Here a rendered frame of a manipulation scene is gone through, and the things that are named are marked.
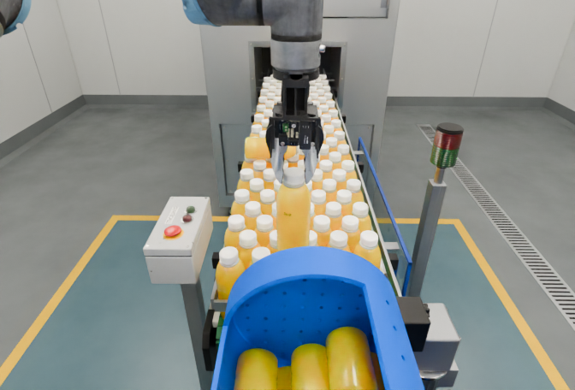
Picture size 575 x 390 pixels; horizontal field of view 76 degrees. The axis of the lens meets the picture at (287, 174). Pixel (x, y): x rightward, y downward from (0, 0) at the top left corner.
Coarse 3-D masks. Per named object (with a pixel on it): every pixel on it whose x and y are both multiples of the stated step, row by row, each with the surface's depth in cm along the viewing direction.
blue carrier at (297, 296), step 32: (288, 256) 55; (320, 256) 54; (352, 256) 56; (256, 288) 52; (288, 288) 60; (320, 288) 60; (352, 288) 59; (384, 288) 54; (224, 320) 56; (256, 320) 63; (288, 320) 63; (320, 320) 64; (352, 320) 63; (384, 320) 48; (224, 352) 56; (288, 352) 68; (384, 352) 43; (224, 384) 54; (384, 384) 40; (416, 384) 43
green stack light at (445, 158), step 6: (432, 150) 95; (438, 150) 92; (444, 150) 91; (450, 150) 91; (456, 150) 91; (432, 156) 95; (438, 156) 93; (444, 156) 92; (450, 156) 92; (456, 156) 93; (432, 162) 95; (438, 162) 94; (444, 162) 93; (450, 162) 93
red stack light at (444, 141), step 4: (436, 128) 93; (436, 132) 92; (440, 132) 91; (436, 136) 92; (440, 136) 91; (444, 136) 90; (448, 136) 89; (452, 136) 89; (456, 136) 89; (460, 136) 90; (436, 140) 92; (440, 140) 91; (444, 140) 90; (448, 140) 90; (452, 140) 90; (456, 140) 90; (460, 140) 91; (436, 144) 92; (440, 144) 92; (444, 144) 91; (448, 144) 90; (452, 144) 90; (456, 144) 90; (444, 148) 91; (448, 148) 91; (452, 148) 91; (456, 148) 91
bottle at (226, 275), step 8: (224, 264) 77; (232, 264) 77; (240, 264) 79; (216, 272) 78; (224, 272) 77; (232, 272) 77; (240, 272) 78; (216, 280) 79; (224, 280) 77; (232, 280) 77; (224, 288) 78; (224, 296) 80; (224, 312) 82
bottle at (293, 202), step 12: (288, 192) 67; (300, 192) 67; (276, 204) 70; (288, 204) 68; (300, 204) 68; (276, 216) 72; (288, 216) 69; (300, 216) 69; (276, 228) 73; (288, 228) 70; (300, 228) 70; (288, 240) 71; (300, 240) 72
